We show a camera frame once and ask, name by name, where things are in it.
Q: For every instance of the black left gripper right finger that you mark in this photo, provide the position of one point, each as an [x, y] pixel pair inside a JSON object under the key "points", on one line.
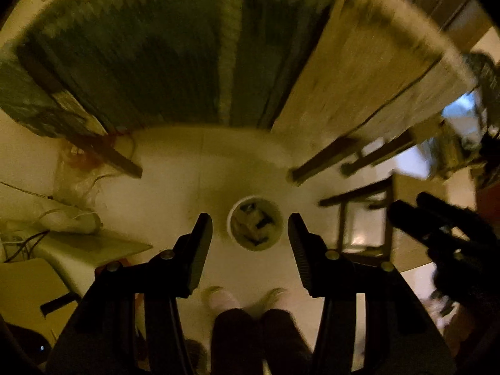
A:
{"points": [[400, 336]]}

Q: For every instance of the patchwork patterned tablecloth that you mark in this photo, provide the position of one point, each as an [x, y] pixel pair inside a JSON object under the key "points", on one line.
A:
{"points": [[364, 67]]}

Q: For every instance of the white round trash bin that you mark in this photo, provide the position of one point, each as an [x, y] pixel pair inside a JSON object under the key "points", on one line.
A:
{"points": [[255, 223]]}

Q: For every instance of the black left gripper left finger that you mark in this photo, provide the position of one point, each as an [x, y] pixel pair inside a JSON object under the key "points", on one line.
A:
{"points": [[99, 337]]}

